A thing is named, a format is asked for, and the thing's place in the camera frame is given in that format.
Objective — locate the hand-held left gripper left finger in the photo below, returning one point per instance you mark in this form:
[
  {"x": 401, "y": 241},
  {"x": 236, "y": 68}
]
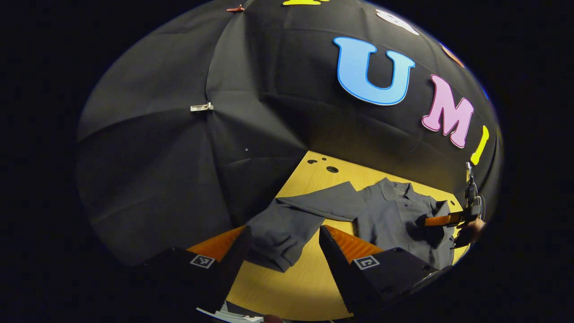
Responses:
[{"x": 231, "y": 269}]

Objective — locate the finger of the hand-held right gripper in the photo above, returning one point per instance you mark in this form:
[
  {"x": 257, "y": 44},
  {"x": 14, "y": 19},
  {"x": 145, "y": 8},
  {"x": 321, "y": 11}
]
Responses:
[{"x": 441, "y": 220}]

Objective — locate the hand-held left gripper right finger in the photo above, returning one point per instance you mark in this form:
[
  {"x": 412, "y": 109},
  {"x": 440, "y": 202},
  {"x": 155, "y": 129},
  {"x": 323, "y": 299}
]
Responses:
[{"x": 334, "y": 260}]

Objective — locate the grey button-up shirt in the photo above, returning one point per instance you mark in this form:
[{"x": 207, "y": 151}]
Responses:
[{"x": 394, "y": 215}]

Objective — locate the black backdrop cloth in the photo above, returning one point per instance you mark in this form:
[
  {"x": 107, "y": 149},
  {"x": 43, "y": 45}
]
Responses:
[{"x": 179, "y": 170}]

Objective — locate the white clip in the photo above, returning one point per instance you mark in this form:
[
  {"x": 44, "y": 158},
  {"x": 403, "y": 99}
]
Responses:
[{"x": 202, "y": 107}]

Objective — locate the red clip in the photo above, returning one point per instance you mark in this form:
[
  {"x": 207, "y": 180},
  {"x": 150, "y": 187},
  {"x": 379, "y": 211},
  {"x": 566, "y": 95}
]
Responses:
[{"x": 235, "y": 8}]

